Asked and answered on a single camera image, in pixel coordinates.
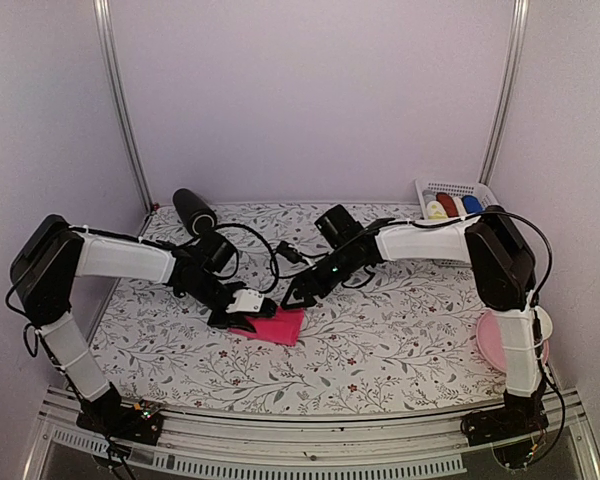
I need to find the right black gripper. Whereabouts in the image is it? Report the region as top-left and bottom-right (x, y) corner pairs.
(281, 245), (359, 310)

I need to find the pink towel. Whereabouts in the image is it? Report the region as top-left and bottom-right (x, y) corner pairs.
(229, 308), (305, 346)

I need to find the green yellow patterned towel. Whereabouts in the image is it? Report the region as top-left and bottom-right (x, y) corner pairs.
(426, 200), (448, 220)

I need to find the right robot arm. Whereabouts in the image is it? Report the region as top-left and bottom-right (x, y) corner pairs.
(282, 205), (548, 436)

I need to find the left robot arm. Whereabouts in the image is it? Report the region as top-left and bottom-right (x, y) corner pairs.
(6, 214), (277, 434)

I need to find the floral tablecloth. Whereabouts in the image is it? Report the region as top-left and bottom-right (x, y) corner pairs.
(87, 201), (524, 416)

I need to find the black cylindrical bottle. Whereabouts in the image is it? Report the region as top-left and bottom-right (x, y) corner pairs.
(172, 188), (217, 237)

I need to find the red item in basket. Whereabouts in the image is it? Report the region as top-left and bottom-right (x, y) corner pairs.
(436, 192), (460, 218)

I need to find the white item in basket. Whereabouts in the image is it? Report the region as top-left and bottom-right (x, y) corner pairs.
(453, 197), (467, 216)

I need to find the white plastic basket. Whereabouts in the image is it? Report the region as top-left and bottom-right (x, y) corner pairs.
(413, 178), (501, 266)

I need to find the blue item in basket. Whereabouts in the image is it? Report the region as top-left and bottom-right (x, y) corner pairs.
(462, 195), (484, 214)

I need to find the pink plate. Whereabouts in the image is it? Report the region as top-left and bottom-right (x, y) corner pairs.
(476, 311), (549, 373)

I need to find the white bowl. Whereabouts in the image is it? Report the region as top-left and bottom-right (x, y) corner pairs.
(535, 306), (554, 341)

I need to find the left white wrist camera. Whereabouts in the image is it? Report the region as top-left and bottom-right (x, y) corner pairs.
(226, 289), (277, 318)

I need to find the front aluminium rail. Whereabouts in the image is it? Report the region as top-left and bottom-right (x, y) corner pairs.
(23, 388), (600, 479)

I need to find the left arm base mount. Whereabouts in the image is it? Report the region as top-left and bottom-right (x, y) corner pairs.
(76, 400), (164, 446)

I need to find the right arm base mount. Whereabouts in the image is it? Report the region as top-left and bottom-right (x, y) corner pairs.
(460, 407), (549, 446)

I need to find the left aluminium frame post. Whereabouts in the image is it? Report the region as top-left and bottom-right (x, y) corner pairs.
(93, 0), (154, 213)

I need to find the aluminium frame post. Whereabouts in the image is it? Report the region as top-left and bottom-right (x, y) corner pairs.
(478, 0), (530, 185)
(93, 0), (154, 213)

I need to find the right aluminium frame post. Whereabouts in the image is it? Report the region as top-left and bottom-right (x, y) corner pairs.
(478, 0), (530, 185)

